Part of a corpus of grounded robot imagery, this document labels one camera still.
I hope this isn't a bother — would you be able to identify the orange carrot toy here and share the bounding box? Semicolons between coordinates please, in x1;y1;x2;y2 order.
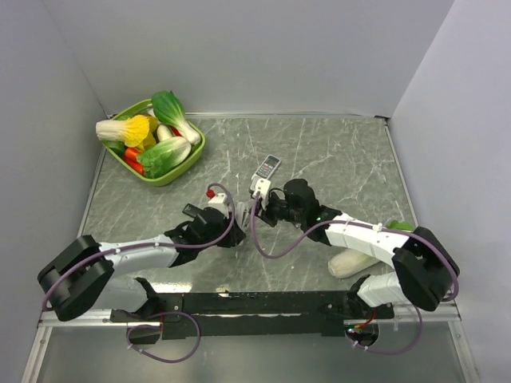
122;148;144;176

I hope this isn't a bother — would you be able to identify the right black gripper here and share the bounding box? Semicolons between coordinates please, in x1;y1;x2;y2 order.
249;193;305;228

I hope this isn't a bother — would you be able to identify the green bok choy toy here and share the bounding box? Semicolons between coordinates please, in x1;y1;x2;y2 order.
152;91;201;145

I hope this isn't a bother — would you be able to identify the green plastic basket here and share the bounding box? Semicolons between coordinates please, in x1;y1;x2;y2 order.
103;99;206;187

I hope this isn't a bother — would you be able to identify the black slim remote control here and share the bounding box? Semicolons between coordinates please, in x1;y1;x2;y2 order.
182;203;203;219

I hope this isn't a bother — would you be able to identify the white radish toy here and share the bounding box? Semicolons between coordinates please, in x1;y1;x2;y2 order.
156;124;174;142

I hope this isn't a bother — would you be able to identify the aluminium rail frame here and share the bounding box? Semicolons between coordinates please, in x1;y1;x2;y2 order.
38;304;461;328

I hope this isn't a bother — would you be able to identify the white napa cabbage toy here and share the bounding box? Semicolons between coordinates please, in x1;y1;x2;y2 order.
325;214;409;278

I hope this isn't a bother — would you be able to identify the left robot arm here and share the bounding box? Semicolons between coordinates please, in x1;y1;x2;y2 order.
38;207;247;322

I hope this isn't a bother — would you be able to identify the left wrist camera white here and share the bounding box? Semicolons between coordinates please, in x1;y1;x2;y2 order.
206;189;232;218

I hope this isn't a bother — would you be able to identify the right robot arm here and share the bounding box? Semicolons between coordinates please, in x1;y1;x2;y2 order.
250;179;460;318

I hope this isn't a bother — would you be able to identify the black base bar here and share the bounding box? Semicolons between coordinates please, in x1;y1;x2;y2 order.
110;290;394;340

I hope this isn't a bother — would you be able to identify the grey white remote control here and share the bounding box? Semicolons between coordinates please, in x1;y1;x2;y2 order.
251;155;282;188

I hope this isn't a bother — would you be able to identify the yellow napa cabbage toy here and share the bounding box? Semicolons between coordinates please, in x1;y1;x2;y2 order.
95;115;158;151

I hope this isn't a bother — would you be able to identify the green lettuce cabbage toy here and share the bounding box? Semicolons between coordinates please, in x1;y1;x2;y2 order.
137;136;192;179

